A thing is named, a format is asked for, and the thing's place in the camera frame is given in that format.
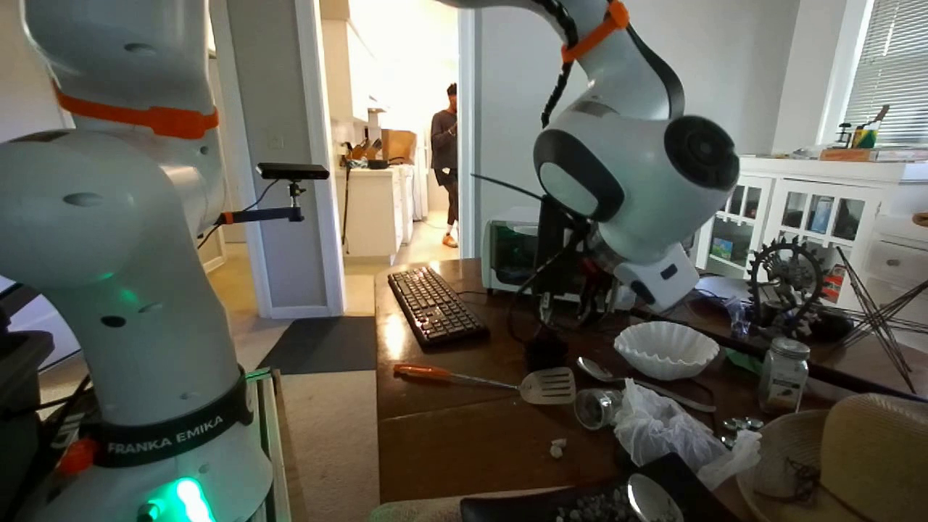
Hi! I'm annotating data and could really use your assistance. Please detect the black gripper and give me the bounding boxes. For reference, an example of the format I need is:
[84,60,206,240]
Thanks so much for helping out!
[534,194,621,337]

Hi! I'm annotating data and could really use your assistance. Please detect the small black pot with handle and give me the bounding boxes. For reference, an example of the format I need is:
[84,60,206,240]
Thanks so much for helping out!
[506,304,579,374]

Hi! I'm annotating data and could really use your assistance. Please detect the white toaster oven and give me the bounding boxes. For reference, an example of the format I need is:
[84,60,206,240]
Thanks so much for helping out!
[482,214,545,295]

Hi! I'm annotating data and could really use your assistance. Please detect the long metal spoon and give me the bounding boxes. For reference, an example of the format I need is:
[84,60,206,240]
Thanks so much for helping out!
[573,353,718,418]

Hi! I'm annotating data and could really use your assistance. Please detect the small tipped glass jar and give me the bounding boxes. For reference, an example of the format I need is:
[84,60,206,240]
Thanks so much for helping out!
[570,385,625,433]

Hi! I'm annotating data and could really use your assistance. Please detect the white paper coffee filter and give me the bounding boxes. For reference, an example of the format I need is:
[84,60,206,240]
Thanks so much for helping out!
[611,318,725,382]

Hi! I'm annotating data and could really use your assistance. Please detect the black computer keyboard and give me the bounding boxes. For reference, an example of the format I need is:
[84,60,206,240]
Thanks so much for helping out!
[385,262,492,353]

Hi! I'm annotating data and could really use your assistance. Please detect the crumpled white plastic bag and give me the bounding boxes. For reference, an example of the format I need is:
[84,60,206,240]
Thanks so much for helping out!
[611,376,766,490]

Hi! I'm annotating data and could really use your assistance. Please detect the green cloth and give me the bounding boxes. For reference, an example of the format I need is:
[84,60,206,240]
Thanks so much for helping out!
[722,345,767,379]

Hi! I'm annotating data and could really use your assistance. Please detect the person in dark clothes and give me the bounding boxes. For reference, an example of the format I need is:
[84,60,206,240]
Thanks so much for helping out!
[427,81,463,253]

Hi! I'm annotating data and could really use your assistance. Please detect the white kitchen counter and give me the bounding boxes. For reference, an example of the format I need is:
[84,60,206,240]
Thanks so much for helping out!
[341,156,428,262]

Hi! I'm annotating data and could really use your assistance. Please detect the black gear sculpture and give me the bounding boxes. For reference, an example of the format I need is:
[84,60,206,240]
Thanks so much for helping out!
[744,234,837,342]

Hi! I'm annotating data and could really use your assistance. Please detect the glass jar with metal lid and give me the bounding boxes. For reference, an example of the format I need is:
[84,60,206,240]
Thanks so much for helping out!
[757,333,812,418]

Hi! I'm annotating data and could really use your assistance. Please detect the black floor mat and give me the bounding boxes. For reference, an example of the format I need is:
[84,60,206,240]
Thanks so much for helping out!
[255,314,380,376]

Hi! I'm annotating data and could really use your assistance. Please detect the red can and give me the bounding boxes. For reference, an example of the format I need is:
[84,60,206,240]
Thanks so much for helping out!
[821,262,849,304]

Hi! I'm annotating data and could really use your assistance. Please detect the black folding tripod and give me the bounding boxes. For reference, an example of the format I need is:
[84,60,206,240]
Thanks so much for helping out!
[831,244,928,397]

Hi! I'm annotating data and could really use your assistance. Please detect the white glass door cabinet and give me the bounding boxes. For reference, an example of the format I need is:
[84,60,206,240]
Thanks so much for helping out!
[695,153,928,324]

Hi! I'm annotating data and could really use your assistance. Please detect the colourful items on cabinet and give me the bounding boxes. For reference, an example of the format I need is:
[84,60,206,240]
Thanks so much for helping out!
[821,102,895,166]

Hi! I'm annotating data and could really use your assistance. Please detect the straw hat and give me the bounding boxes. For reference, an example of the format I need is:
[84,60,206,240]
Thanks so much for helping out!
[733,391,928,522]

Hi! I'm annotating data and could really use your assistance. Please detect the window blinds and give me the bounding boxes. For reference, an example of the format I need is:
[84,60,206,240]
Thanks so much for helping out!
[844,0,928,150]

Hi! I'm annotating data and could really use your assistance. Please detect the orange handled metal spatula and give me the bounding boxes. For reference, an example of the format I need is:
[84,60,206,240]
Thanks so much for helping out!
[392,359,579,410]

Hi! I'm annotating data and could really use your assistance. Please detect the black camera on stand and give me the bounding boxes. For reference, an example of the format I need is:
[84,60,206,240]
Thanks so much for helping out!
[218,159,334,230]

